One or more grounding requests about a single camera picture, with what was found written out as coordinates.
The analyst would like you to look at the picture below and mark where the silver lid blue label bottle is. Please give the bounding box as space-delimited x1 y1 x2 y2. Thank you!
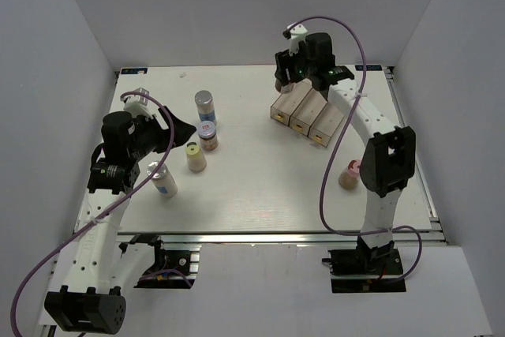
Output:
194 90 217 125

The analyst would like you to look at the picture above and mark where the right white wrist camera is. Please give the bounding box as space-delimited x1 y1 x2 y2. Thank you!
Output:
282 24 308 55

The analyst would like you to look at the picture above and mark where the right clear organizer bin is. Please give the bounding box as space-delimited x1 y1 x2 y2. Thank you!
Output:
309 103 344 147

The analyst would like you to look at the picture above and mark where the dark brown sauce jar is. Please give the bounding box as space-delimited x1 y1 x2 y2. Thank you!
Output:
275 80 283 93

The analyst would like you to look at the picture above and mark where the yellow lid spice bottle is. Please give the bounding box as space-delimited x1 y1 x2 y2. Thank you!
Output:
185 142 207 173

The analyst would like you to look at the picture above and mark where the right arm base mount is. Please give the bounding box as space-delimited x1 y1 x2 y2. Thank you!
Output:
321 238 406 294

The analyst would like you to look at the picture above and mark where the blue table sticker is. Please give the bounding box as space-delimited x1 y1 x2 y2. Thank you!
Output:
354 65 383 72
120 67 148 75

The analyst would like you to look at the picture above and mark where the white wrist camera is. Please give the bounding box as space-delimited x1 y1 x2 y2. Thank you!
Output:
282 24 308 55
120 88 155 119

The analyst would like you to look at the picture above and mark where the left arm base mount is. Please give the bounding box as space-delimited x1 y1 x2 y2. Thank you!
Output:
113 234 197 290

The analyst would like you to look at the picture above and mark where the middle clear organizer bin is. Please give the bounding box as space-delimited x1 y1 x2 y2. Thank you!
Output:
289 88 327 136

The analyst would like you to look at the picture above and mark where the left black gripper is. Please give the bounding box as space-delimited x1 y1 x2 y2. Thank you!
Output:
128 106 196 160

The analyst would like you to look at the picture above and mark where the left blue table sticker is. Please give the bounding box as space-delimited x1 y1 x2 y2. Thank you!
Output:
120 67 148 75

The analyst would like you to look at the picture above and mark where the orange label sauce jar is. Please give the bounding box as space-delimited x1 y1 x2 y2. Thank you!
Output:
197 121 219 151

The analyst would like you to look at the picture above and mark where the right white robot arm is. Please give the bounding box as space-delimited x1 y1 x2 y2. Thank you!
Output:
275 28 416 275

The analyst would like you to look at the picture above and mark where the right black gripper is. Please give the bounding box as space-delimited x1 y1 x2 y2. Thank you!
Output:
275 40 316 87

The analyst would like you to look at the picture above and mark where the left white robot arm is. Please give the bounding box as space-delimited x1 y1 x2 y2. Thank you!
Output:
44 105 196 335

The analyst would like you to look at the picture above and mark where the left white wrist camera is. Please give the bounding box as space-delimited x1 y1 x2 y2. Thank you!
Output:
120 88 155 119

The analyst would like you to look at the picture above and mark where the silver lid white bottle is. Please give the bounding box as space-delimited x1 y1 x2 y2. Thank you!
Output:
147 161 178 198

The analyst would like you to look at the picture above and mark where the pink lid spice bottle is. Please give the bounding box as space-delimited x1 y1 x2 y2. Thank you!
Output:
339 159 361 190

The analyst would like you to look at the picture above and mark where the right blue table sticker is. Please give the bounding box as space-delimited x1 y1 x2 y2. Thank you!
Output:
354 65 383 72

